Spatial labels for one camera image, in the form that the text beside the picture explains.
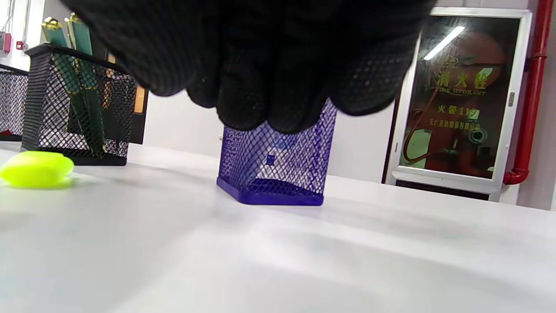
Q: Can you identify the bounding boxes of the person's right hand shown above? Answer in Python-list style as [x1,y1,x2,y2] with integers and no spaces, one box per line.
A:
[61,0,435,133]

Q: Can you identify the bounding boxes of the green pens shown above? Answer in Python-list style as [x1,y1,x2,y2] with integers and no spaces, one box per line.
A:
[41,17,82,94]

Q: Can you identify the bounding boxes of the yellow highlighter pen cap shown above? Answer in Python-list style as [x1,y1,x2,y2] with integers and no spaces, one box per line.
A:
[0,150,75,189]

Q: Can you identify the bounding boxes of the blue mesh pen holder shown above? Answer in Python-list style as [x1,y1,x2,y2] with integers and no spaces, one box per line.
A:
[216,98,338,206]

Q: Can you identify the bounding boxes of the black mesh pen holder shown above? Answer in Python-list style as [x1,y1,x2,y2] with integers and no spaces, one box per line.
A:
[21,43,139,166]
[0,64,29,142]

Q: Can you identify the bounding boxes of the black double door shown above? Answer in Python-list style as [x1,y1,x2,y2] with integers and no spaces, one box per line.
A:
[104,52,149,145]

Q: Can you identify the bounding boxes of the glass-door fire cabinet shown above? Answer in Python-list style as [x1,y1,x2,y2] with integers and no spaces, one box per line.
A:
[382,7,533,202]

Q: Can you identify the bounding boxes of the red pipe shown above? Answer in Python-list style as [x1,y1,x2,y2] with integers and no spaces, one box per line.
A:
[503,0,554,186]

